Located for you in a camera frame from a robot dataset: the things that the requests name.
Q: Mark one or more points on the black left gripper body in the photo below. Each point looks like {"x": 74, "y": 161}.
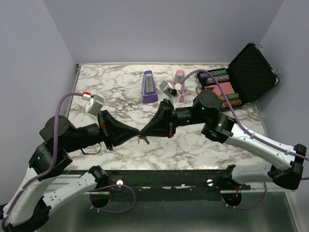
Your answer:
{"x": 102, "y": 131}

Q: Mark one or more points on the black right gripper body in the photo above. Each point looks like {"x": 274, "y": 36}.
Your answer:
{"x": 173, "y": 120}

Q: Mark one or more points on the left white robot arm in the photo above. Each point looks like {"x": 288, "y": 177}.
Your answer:
{"x": 31, "y": 207}

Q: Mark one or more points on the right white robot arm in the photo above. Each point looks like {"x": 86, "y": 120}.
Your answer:
{"x": 283, "y": 164}

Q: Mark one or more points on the purple metronome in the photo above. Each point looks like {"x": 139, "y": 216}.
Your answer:
{"x": 148, "y": 88}

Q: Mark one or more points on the pink metronome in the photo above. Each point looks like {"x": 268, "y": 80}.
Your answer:
{"x": 178, "y": 78}

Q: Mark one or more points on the pink card deck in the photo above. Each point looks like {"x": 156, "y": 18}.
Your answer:
{"x": 227, "y": 88}

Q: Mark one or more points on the black poker chip case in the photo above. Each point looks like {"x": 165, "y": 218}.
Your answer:
{"x": 250, "y": 75}

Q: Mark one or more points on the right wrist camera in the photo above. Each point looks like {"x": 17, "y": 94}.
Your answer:
{"x": 172, "y": 91}

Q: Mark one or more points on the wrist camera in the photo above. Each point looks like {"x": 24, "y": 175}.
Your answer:
{"x": 94, "y": 105}
{"x": 172, "y": 91}

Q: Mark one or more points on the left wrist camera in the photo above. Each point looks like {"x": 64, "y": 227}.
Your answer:
{"x": 94, "y": 105}

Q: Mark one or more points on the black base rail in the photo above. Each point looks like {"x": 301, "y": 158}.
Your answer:
{"x": 162, "y": 185}

